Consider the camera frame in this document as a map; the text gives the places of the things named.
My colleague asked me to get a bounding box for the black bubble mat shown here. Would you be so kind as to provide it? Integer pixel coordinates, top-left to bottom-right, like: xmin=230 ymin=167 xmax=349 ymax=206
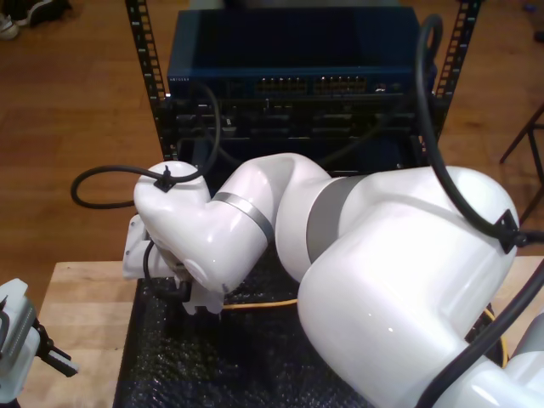
xmin=113 ymin=246 xmax=511 ymax=408

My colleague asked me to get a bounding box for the blue network switch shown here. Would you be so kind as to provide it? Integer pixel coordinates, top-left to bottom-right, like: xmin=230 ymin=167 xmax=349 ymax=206
xmin=166 ymin=8 xmax=439 ymax=101

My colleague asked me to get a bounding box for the white sneaker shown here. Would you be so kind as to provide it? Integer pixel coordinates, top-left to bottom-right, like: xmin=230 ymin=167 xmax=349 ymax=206
xmin=0 ymin=12 xmax=20 ymax=42

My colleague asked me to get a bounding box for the black perforated rack post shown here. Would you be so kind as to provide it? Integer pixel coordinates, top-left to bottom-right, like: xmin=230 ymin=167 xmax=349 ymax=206
xmin=124 ymin=0 xmax=184 ymax=165
xmin=424 ymin=0 xmax=485 ymax=171

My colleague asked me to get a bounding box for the yellow network cable clear plug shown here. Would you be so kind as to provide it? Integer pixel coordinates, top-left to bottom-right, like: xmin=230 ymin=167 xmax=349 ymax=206
xmin=223 ymin=298 xmax=511 ymax=371

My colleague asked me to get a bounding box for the long black arm cable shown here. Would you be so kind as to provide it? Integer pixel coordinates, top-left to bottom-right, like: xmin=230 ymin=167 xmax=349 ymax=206
xmin=71 ymin=14 xmax=544 ymax=408

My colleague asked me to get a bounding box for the dark red chair frame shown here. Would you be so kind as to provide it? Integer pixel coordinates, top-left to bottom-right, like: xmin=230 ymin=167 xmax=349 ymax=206
xmin=499 ymin=101 xmax=544 ymax=233

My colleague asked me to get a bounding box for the black rack server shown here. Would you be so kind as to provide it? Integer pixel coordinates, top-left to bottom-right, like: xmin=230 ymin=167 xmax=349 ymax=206
xmin=167 ymin=98 xmax=434 ymax=141

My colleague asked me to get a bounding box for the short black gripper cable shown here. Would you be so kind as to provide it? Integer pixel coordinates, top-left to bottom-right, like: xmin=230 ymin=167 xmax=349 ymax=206
xmin=143 ymin=238 xmax=192 ymax=301

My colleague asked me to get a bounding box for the dark sneaker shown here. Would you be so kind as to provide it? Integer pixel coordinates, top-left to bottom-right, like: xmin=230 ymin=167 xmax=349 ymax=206
xmin=8 ymin=0 xmax=72 ymax=27

